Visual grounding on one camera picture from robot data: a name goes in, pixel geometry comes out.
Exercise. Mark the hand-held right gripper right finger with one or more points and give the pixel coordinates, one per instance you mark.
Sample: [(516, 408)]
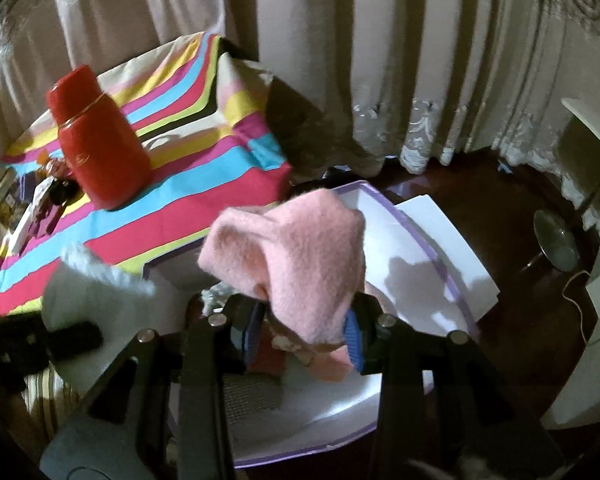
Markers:
[(356, 345)]

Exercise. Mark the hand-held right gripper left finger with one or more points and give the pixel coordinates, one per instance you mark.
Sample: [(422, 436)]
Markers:
[(254, 332)]

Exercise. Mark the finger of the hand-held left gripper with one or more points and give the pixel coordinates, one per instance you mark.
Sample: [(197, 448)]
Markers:
[(77, 338)]

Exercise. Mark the maroon cloth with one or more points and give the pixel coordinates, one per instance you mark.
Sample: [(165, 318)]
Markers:
[(269, 355)]

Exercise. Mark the white fleece garment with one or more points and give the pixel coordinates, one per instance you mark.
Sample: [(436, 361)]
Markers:
[(90, 290)]

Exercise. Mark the light blue fleece garment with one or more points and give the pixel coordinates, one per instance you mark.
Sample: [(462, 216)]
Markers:
[(215, 296)]

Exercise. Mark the black white checked garment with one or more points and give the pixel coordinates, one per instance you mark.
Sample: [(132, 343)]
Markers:
[(252, 392)]

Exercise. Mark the purple cardboard box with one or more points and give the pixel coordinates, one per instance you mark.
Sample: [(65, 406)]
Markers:
[(410, 280)]

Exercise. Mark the white cloth with orange print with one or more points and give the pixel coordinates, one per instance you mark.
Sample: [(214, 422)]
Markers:
[(30, 220)]

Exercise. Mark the white box lid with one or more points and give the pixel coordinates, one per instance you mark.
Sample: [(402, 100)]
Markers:
[(450, 245)]

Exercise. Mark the glass jar with gold lid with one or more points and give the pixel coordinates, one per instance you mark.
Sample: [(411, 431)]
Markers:
[(0, 192)]

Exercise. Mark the colourful striped cloth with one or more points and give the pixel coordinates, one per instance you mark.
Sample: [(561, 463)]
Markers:
[(205, 180)]

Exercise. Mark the small tan toy figure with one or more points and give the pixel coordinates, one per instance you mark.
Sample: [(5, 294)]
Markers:
[(50, 165)]

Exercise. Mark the red jar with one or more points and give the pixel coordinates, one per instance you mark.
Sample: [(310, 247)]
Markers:
[(100, 160)]

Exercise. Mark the round metal stand base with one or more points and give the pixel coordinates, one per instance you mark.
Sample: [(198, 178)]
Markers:
[(555, 240)]

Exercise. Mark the lace sheer curtain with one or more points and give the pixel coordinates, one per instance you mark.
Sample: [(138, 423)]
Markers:
[(430, 130)]

